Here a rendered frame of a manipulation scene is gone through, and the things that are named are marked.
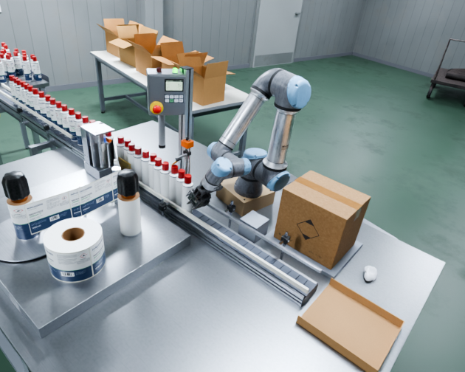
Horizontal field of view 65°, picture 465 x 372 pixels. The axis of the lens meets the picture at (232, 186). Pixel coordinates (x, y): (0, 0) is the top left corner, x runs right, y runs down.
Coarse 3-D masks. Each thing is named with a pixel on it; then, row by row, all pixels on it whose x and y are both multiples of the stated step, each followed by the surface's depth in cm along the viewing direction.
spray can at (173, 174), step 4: (172, 168) 170; (176, 168) 170; (172, 172) 171; (176, 172) 171; (172, 176) 171; (176, 176) 171; (172, 180) 172; (172, 184) 173; (172, 188) 174; (172, 192) 175; (172, 196) 177; (172, 200) 178
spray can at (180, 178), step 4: (180, 172) 166; (184, 172) 167; (180, 176) 168; (184, 176) 168; (176, 180) 169; (180, 180) 168; (184, 180) 168; (176, 184) 170; (180, 184) 169; (176, 188) 171; (180, 188) 170; (176, 192) 172; (180, 192) 171; (176, 196) 173; (180, 196) 172; (176, 200) 174; (180, 200) 173; (180, 204) 175
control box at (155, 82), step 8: (152, 72) 159; (168, 72) 161; (152, 80) 158; (160, 80) 159; (184, 80) 162; (152, 88) 160; (160, 88) 161; (184, 88) 164; (152, 96) 162; (160, 96) 163; (184, 96) 166; (152, 104) 164; (160, 104) 165; (168, 104) 166; (176, 104) 167; (184, 104) 168; (152, 112) 166; (160, 112) 167; (168, 112) 168; (176, 112) 169; (184, 112) 170
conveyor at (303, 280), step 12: (204, 216) 174; (204, 228) 166; (216, 228) 167; (240, 240) 162; (240, 252) 155; (252, 252) 155; (264, 252) 156; (276, 264) 151; (276, 276) 145; (300, 276) 146; (312, 288) 142
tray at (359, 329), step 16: (336, 288) 149; (320, 304) 141; (336, 304) 142; (352, 304) 142; (368, 304) 141; (304, 320) 130; (320, 320) 135; (336, 320) 135; (352, 320) 136; (368, 320) 137; (384, 320) 137; (400, 320) 134; (320, 336) 127; (336, 336) 130; (352, 336) 130; (368, 336) 131; (384, 336) 131; (352, 352) 121; (368, 352) 125; (384, 352) 126; (368, 368) 118
